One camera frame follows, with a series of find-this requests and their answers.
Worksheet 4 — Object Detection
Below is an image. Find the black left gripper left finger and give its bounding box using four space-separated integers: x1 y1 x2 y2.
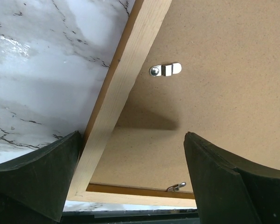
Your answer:
0 131 82 222

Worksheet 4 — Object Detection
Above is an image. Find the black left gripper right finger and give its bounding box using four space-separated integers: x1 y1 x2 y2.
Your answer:
184 132 280 224

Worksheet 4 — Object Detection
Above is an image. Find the brown frame backing board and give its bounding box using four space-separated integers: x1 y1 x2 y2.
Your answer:
91 0 280 192

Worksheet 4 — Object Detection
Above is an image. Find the brown wooden picture frame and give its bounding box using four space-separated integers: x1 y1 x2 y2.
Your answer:
67 0 196 208

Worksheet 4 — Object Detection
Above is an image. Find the black robot mounting base rail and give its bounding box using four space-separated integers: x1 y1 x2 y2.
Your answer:
60 209 200 224

